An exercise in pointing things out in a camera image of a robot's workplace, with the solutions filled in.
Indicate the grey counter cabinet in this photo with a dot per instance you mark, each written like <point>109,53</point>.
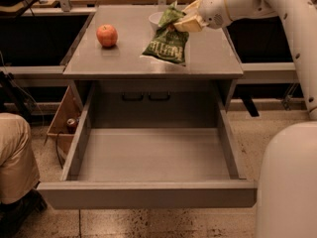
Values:
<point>207,78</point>

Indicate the green jalapeno chip bag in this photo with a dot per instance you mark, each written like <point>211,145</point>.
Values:
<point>168,43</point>

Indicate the red soda can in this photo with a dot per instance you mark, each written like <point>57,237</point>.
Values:
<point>71,125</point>

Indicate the person's beige trouser leg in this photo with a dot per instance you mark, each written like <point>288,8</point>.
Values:
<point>19,171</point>

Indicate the red apple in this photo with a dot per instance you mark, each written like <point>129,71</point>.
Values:
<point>107,36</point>

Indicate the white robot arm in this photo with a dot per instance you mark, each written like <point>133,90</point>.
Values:
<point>287,187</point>

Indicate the white bowl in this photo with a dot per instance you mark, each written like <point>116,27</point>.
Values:
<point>154,20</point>

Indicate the cardboard box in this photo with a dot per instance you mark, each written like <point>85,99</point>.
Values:
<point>68,108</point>

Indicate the left black drawer handle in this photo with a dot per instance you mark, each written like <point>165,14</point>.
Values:
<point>132,96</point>

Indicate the grey open top drawer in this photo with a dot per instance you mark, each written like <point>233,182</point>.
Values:
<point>128,154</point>

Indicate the right black drawer handle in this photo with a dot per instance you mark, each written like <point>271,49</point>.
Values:
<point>159,96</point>

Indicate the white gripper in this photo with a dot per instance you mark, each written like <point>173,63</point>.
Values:
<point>212,10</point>

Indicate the black drawer handle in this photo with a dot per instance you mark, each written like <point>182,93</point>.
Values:
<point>159,96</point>
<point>132,96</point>

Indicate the black shoe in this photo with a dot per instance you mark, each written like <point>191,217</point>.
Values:
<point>13,215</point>

